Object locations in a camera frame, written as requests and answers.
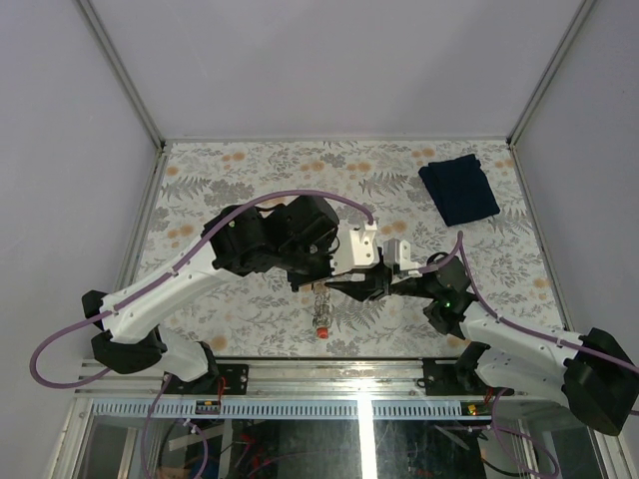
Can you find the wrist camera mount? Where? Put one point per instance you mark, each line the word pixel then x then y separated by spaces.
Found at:
pixel 357 249
pixel 397 257

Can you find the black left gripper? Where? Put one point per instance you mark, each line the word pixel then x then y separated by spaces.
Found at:
pixel 322 273

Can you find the large metal keyring disc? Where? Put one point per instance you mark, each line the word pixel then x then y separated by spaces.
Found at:
pixel 321 317

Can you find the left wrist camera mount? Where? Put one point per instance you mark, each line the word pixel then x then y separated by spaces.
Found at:
pixel 357 249

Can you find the dark blue folded cloth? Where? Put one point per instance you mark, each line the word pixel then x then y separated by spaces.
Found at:
pixel 460 190

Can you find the white slotted cable duct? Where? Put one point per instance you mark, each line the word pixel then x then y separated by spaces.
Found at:
pixel 319 409

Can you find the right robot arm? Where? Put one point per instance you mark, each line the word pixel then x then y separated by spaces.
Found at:
pixel 588 373

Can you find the metal base rail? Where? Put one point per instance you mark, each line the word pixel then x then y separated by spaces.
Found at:
pixel 324 378

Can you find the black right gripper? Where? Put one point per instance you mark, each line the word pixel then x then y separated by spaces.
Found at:
pixel 377 279

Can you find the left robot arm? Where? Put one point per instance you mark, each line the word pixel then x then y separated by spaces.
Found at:
pixel 295 238

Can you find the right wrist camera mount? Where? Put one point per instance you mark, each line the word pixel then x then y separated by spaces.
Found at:
pixel 397 257

